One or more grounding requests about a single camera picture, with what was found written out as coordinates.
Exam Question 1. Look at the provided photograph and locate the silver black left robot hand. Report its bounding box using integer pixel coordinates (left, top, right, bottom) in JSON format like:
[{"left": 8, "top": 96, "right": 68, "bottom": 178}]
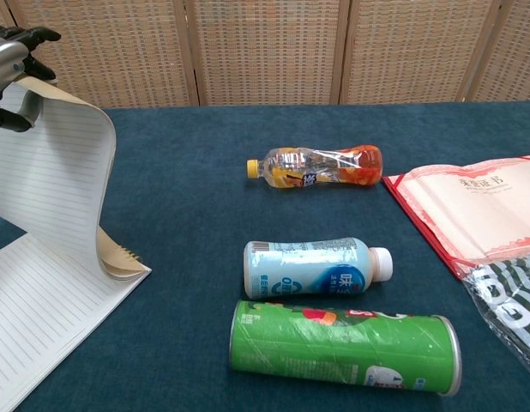
[{"left": 0, "top": 23, "right": 63, "bottom": 133}]

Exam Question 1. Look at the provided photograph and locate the red certificate folder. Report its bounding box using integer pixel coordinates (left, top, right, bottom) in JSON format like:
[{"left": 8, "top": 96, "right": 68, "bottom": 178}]
[{"left": 381, "top": 154, "right": 530, "bottom": 282}]

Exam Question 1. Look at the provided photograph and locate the clear orange label drink bottle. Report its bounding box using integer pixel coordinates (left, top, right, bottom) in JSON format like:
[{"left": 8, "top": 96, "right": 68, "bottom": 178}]
[{"left": 246, "top": 144, "right": 384, "bottom": 190}]

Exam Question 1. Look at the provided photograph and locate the woven bamboo folding screen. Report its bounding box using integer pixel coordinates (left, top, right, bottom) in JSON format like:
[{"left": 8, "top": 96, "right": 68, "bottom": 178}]
[{"left": 0, "top": 0, "right": 530, "bottom": 115}]

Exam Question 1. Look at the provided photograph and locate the striped cloth in plastic bag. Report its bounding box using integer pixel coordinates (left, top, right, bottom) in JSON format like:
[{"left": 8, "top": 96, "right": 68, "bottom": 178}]
[{"left": 460, "top": 252, "right": 530, "bottom": 383}]

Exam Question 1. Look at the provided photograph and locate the tan spiral notebook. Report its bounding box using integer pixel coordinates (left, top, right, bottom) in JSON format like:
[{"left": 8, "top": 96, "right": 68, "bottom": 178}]
[{"left": 0, "top": 76, "right": 153, "bottom": 412}]

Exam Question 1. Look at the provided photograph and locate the white blue milk bottle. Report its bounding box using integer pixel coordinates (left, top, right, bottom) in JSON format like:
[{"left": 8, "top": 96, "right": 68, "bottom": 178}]
[{"left": 242, "top": 236, "right": 394, "bottom": 300}]

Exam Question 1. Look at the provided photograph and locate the blue felt table cloth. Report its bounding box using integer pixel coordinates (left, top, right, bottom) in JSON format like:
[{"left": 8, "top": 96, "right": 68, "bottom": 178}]
[{"left": 0, "top": 100, "right": 530, "bottom": 412}]

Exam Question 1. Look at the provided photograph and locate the green chips can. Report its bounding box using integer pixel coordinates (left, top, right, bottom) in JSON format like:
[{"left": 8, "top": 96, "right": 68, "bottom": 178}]
[{"left": 228, "top": 299, "right": 463, "bottom": 397}]

